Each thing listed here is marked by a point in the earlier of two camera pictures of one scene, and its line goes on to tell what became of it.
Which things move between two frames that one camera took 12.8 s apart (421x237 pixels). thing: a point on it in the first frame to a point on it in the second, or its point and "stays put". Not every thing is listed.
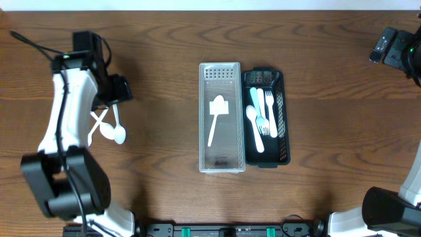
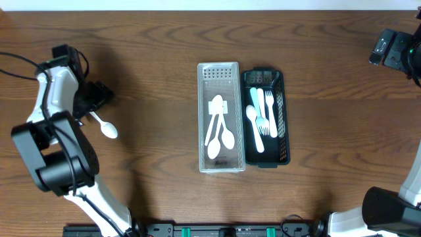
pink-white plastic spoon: (250, 113) stays put
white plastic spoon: (218, 108) stays put
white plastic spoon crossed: (106, 130) stays put
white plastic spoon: (89, 136) to (214, 147)
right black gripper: (396, 55) stays put
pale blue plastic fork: (258, 120) stays put
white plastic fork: (270, 101) stays put
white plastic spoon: (119, 132) to (227, 137)
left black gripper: (121, 89) to (102, 94)
